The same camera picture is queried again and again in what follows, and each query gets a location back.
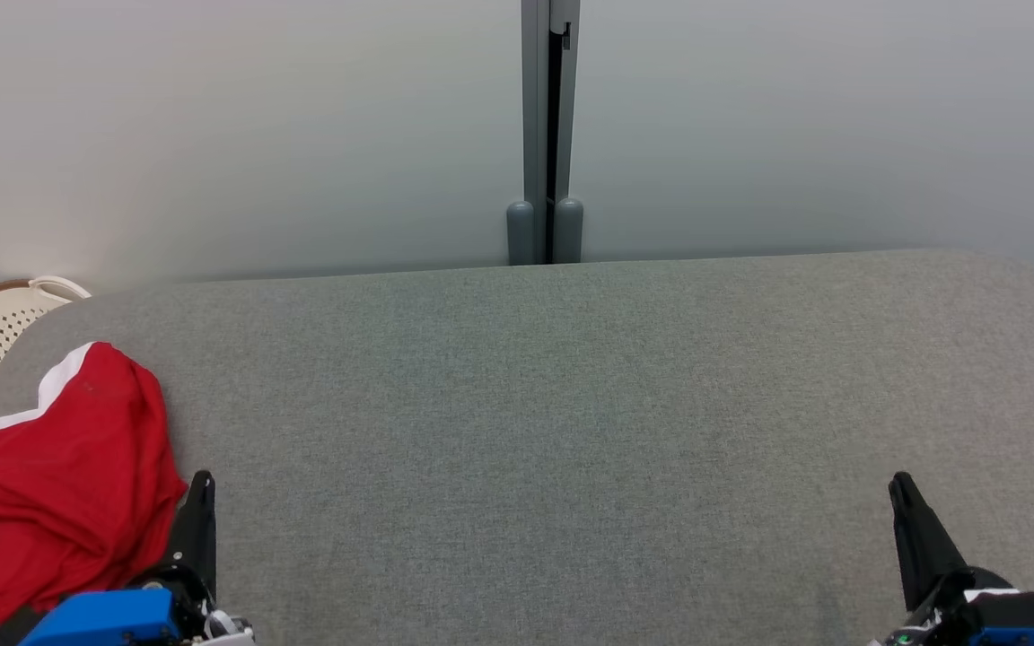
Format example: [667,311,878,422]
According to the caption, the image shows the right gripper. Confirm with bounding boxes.
[876,471,1034,646]

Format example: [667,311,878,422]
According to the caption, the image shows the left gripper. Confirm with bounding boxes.
[145,470,256,646]

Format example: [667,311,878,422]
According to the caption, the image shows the red shorts with white stripe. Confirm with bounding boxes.
[0,341,188,633]

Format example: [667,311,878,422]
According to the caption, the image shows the grey partition post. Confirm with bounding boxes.
[552,0,585,265]
[506,0,553,266]

